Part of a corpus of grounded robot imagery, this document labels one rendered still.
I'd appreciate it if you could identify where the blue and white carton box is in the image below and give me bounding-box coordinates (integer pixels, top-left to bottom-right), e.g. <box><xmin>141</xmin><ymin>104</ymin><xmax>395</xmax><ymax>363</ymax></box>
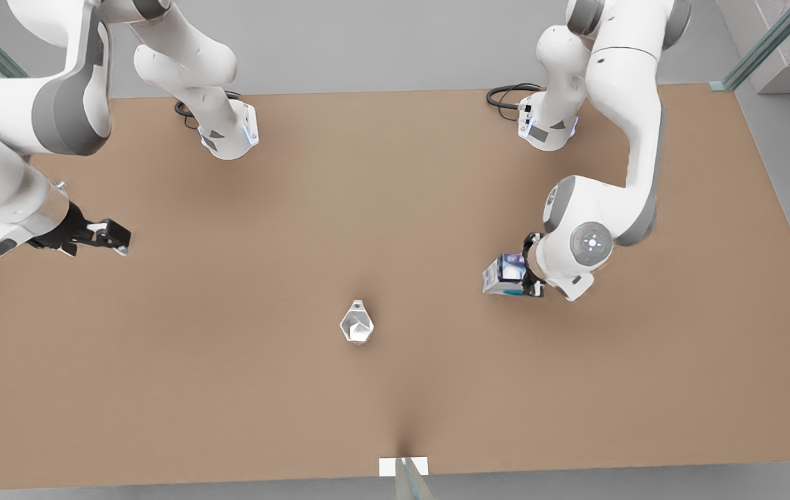
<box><xmin>482</xmin><ymin>253</ymin><xmax>529</xmax><ymax>297</ymax></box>

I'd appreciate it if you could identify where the white faceted cup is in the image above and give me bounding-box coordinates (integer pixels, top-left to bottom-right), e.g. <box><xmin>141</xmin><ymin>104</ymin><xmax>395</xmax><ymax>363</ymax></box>
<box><xmin>339</xmin><ymin>299</ymin><xmax>375</xmax><ymax>347</ymax></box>

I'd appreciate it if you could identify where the black cable loop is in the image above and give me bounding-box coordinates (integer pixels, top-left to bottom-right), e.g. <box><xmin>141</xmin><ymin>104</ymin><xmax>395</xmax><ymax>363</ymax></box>
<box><xmin>174</xmin><ymin>90</ymin><xmax>243</xmax><ymax>131</ymax></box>
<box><xmin>486</xmin><ymin>83</ymin><xmax>543</xmax><ymax>123</ymax></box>

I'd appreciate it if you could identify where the white post foot plate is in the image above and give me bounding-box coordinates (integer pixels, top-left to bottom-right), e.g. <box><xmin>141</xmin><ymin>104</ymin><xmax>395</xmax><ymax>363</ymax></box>
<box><xmin>379</xmin><ymin>457</ymin><xmax>429</xmax><ymax>478</ymax></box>

